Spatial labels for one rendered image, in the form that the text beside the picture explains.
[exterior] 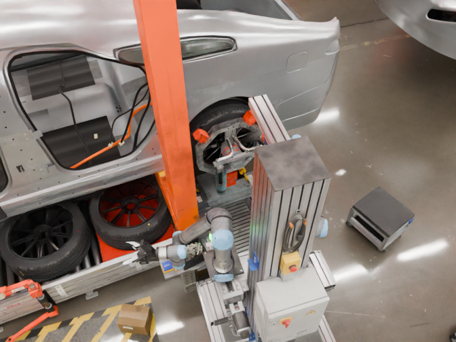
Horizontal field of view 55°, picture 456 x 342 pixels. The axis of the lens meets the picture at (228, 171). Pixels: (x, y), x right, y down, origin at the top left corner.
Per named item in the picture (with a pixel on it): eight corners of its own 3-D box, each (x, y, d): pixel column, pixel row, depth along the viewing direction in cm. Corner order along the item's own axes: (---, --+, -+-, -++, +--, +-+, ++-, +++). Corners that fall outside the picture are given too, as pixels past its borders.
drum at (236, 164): (235, 148, 357) (235, 136, 346) (245, 166, 345) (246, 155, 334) (219, 153, 354) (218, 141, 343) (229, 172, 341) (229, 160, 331)
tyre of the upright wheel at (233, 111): (219, 79, 330) (161, 136, 350) (231, 98, 316) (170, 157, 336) (265, 113, 380) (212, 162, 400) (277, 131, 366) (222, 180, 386)
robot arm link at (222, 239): (232, 262, 277) (232, 214, 234) (233, 284, 267) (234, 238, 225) (213, 263, 276) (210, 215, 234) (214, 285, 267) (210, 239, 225)
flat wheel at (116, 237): (146, 175, 406) (142, 158, 387) (188, 221, 373) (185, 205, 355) (81, 213, 379) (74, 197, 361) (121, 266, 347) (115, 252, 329)
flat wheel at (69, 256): (35, 300, 330) (24, 286, 311) (-6, 246, 359) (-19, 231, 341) (107, 244, 359) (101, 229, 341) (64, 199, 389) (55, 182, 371)
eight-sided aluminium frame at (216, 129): (256, 157, 378) (259, 110, 336) (260, 163, 374) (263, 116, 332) (197, 176, 365) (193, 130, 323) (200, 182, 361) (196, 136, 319)
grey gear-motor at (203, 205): (203, 201, 409) (201, 178, 382) (220, 237, 385) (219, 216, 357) (184, 207, 405) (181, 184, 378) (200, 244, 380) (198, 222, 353)
